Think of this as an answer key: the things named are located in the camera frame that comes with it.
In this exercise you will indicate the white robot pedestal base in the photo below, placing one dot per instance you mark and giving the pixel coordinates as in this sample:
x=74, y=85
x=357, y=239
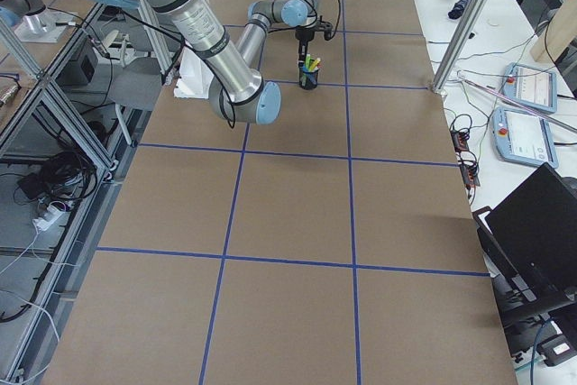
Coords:
x=194, y=77

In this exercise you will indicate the orange black usb hub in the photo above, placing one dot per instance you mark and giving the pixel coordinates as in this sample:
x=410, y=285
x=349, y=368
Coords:
x=469, y=168
x=460, y=139

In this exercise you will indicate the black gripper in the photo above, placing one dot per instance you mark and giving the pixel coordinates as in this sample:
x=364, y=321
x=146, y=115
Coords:
x=303, y=36

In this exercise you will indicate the near orange black usb hub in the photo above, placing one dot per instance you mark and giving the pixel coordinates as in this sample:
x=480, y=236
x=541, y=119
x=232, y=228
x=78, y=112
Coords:
x=469, y=168

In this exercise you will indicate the yellow highlighter pen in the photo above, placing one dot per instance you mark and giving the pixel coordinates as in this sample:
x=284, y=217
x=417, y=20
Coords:
x=314, y=64

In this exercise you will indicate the aluminium frame post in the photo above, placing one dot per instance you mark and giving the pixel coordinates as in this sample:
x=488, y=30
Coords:
x=456, y=44

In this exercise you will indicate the black mesh pen holder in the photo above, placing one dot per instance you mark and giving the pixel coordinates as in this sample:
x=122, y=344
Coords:
x=308, y=79

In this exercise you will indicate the folded dark plaid umbrella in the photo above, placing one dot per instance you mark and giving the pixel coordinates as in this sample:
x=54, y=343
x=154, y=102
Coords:
x=458, y=9

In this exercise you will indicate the far orange black usb hub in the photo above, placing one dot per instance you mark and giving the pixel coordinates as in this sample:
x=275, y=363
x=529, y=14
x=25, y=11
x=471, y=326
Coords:
x=460, y=139

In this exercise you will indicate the white power strip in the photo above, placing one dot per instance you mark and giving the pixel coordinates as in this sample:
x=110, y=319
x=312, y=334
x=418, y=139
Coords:
x=49, y=216

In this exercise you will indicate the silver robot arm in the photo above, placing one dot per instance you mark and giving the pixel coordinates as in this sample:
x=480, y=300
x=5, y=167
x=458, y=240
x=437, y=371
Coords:
x=303, y=17
x=238, y=92

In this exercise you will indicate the teach pendant tablet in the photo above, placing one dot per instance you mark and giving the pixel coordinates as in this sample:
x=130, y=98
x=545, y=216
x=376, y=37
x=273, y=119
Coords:
x=522, y=138
x=533, y=87

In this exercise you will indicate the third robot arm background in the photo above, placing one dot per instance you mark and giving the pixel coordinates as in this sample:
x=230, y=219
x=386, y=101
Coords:
x=14, y=11

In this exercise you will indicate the black laptop on stand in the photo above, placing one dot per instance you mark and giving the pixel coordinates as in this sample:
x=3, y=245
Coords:
x=531, y=235

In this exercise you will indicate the green highlighter pen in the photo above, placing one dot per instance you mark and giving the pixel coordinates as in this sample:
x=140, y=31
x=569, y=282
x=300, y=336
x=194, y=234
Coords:
x=308, y=61

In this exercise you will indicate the lower teach pendant tablet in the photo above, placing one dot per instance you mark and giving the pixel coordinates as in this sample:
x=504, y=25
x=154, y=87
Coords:
x=522, y=138

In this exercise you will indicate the upper teach pendant tablet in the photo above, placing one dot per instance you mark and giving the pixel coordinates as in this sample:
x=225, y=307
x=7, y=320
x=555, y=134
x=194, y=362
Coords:
x=533, y=87

